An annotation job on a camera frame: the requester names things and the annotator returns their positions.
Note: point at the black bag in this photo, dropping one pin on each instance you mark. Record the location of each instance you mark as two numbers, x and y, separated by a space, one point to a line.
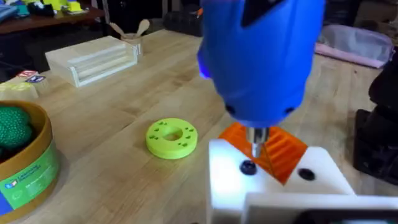
183 23

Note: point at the wooden cutlery cup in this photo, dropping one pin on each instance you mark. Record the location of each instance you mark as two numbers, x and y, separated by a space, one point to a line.
133 40

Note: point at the pale yellow block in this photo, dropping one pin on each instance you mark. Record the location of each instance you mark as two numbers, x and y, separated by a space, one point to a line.
17 91

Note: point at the blue toy block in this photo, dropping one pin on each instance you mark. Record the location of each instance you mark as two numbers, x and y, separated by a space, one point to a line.
35 79

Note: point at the toy tub with green label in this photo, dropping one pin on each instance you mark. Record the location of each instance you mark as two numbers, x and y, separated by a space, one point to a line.
29 183

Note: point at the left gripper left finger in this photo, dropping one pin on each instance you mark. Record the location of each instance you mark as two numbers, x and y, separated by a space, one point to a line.
227 177

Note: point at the blue electric screwdriver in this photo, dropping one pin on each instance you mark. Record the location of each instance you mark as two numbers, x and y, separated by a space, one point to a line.
261 62

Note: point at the heap of toys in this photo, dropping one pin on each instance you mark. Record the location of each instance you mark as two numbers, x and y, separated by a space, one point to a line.
37 7

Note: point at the wooden spoon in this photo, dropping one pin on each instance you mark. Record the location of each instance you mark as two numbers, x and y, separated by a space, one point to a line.
116 28
143 26

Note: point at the red toy block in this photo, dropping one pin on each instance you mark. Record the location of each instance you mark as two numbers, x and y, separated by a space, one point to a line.
27 73

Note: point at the pink and grey bag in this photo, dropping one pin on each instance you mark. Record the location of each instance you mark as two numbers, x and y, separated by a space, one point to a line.
354 43

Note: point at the pale wooden box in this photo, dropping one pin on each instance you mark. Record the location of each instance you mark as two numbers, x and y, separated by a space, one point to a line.
93 59

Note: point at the green disc with holes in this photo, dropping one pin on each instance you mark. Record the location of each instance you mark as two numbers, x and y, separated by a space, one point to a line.
155 146

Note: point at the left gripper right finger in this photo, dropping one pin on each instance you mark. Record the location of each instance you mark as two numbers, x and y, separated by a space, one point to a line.
317 174

